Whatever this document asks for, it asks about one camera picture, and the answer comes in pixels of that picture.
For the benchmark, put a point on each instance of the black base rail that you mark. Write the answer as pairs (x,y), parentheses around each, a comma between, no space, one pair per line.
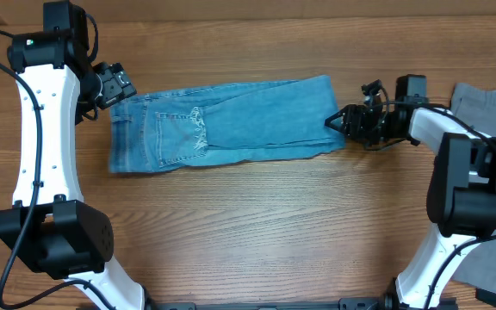
(274,305)

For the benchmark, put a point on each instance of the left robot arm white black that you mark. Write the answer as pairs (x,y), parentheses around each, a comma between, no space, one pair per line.
(49,226)

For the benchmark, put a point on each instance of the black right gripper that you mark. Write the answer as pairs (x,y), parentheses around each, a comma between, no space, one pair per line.
(354,124)

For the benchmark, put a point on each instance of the light blue denim jeans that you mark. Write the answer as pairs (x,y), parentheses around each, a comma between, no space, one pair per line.
(223,124)

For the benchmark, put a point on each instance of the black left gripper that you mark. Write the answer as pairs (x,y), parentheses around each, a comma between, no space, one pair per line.
(120,87)

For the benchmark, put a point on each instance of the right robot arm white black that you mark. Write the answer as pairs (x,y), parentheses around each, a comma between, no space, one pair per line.
(421,283)

